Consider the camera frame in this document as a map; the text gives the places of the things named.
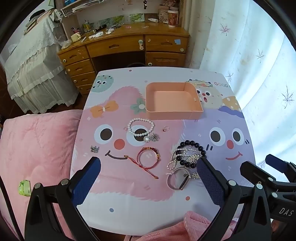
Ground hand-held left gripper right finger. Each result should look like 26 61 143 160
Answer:
196 157 271 241

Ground white wire basket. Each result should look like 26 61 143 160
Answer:
61 0 103 18

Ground wooden desk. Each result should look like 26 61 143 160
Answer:
57 22 191 96

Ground small green packet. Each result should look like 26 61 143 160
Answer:
19 179 32 197

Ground pink plastic box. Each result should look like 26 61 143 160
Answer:
145 82 204 120

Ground red paper cup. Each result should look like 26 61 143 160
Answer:
167 10 180 28

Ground white leaf print curtain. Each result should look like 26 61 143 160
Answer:
183 0 296 179

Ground large pearl bracelet with pendant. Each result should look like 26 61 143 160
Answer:
127 118 155 142

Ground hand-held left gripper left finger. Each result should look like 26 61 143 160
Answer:
24 156 101 241

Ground thin pearl strand bracelet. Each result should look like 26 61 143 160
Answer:
166 148 200 175

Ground grey wrist band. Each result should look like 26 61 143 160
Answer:
167 167 191 191

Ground white lace cover cloth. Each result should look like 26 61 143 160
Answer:
4 9 80 114

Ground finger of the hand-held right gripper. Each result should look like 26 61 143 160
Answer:
265 154 296 183
240 161 278 193

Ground pile of books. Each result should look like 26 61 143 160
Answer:
24 9 56 36

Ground wooden desk hutch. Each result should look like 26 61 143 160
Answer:
54 0 189 29

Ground black bead bracelet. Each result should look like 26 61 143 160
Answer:
174 140 207 169

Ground pink quilted blanket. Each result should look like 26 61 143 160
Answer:
0 109 84 241

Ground red string bracelet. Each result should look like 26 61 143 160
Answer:
124 147 160 179

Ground pink fleece cloth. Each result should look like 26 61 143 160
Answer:
139 210 243 241

